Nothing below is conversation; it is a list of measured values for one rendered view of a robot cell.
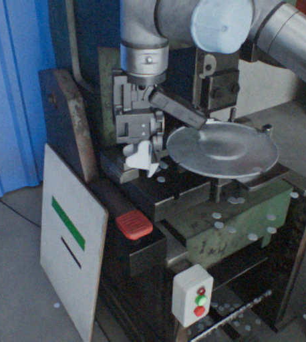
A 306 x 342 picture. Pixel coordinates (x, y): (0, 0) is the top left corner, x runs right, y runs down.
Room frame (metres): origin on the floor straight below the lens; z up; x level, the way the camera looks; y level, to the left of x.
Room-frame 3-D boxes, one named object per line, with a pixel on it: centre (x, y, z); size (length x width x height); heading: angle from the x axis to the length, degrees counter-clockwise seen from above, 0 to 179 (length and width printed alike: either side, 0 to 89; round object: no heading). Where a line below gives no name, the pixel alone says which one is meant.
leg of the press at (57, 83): (0.92, 0.19, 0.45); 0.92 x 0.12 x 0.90; 33
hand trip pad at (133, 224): (0.57, 0.04, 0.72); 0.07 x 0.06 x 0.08; 33
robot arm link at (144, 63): (0.58, 0.01, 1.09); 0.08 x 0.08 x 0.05
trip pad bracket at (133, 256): (0.58, 0.02, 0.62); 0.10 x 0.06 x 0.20; 123
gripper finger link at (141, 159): (0.57, 0.02, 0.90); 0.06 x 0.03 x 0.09; 101
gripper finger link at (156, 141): (0.57, 0.00, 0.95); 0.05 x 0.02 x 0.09; 11
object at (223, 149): (0.84, -0.18, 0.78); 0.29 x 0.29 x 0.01
